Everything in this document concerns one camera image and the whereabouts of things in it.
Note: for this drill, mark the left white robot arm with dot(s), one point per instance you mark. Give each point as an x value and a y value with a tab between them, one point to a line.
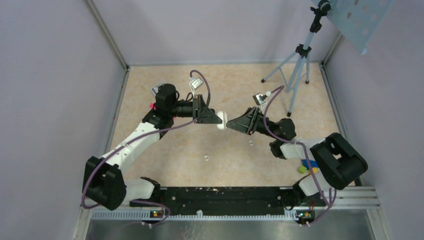
103	180

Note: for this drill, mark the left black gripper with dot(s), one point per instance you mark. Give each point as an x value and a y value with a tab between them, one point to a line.
209	117

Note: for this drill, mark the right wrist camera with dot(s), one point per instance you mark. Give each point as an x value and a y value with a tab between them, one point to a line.
260	99

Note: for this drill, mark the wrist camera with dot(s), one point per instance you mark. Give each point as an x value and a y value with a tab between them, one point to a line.
260	99
195	83

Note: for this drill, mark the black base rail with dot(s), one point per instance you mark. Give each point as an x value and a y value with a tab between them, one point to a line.
233	201

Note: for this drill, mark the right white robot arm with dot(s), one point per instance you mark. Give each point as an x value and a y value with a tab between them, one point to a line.
338	162

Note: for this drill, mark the white charging case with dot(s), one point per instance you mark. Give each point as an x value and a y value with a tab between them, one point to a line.
224	119

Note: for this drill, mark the card deck box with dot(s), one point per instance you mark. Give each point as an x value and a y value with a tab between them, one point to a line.
155	89

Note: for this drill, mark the perforated blue panel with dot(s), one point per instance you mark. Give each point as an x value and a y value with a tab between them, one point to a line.
356	20

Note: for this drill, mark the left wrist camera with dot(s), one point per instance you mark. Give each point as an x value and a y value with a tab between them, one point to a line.
195	83

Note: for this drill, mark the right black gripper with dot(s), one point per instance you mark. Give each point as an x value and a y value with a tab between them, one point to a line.
248	123

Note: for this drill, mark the green cube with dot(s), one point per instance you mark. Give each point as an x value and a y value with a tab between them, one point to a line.
302	169

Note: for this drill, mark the light blue tripod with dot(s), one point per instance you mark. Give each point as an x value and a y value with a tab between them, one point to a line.
302	66

